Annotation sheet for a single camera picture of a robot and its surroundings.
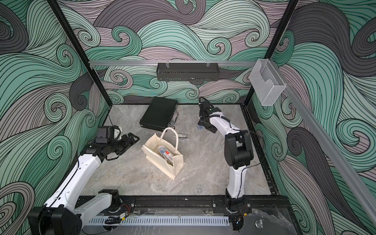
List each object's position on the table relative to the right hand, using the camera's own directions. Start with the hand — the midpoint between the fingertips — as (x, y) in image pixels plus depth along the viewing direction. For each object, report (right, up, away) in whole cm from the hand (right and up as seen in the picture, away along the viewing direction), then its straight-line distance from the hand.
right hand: (204, 126), depth 96 cm
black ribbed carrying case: (-32, +7, +12) cm, 35 cm away
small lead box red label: (-24, -15, -14) cm, 31 cm away
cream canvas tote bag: (-29, -9, -29) cm, 42 cm away
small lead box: (-2, -2, +8) cm, 8 cm away
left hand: (-41, -7, -17) cm, 45 cm away
